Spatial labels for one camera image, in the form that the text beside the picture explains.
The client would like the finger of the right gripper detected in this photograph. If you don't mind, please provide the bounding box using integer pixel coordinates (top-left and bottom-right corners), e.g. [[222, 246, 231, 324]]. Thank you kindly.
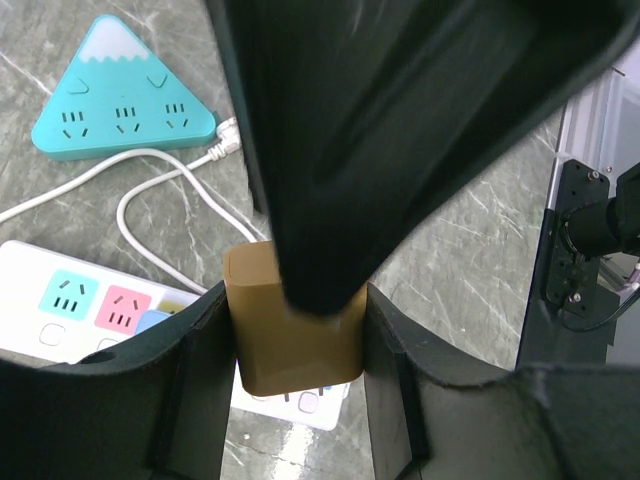
[[247, 1, 639, 315], [204, 0, 268, 215]]

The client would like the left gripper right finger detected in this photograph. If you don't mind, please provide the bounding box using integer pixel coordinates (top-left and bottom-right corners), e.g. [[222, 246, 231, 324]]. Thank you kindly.
[[363, 287, 639, 479]]

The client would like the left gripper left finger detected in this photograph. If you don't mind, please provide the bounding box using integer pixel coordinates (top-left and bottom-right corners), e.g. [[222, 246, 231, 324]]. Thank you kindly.
[[1, 285, 235, 479]]

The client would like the teal triangular socket adapter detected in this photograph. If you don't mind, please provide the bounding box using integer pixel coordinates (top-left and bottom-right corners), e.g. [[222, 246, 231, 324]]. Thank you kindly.
[[31, 15, 217, 161]]

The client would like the orange charger plug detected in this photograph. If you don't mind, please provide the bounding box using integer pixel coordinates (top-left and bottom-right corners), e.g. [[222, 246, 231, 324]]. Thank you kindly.
[[223, 241, 367, 397]]

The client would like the white multicolour power strip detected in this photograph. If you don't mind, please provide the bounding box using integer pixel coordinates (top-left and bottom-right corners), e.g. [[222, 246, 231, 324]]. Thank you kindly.
[[0, 239, 351, 432]]

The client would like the blue charger plug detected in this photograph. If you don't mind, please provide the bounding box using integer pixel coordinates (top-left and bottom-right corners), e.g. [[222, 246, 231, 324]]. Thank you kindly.
[[135, 310, 171, 335]]

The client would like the white power strip cable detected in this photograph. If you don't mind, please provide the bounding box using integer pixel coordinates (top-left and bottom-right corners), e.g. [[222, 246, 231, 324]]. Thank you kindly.
[[0, 115, 269, 296]]

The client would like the front aluminium rail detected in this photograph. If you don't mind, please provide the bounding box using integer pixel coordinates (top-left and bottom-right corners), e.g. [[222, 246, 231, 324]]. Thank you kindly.
[[543, 70, 639, 318]]

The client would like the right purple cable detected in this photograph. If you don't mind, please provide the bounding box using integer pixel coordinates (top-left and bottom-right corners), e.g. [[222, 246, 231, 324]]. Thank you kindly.
[[619, 259, 640, 301]]

